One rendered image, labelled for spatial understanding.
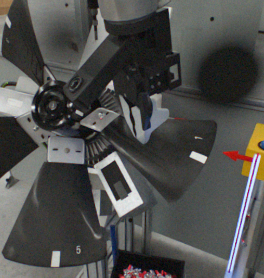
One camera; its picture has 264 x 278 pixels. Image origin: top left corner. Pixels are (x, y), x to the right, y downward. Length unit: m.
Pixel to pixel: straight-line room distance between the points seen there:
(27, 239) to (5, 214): 1.57
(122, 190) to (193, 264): 1.22
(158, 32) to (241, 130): 1.02
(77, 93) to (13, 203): 2.00
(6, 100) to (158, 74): 0.68
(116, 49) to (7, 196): 2.11
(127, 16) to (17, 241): 0.54
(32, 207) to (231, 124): 0.94
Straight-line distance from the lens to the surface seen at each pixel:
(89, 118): 0.75
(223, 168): 1.56
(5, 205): 2.40
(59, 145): 0.78
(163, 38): 0.47
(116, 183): 0.80
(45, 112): 0.76
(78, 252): 0.77
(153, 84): 0.48
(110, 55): 0.44
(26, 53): 0.92
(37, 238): 0.77
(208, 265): 1.97
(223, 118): 1.43
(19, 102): 1.04
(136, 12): 0.42
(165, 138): 0.69
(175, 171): 0.64
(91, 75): 0.44
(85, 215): 0.77
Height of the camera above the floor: 1.54
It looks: 32 degrees down
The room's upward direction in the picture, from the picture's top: straight up
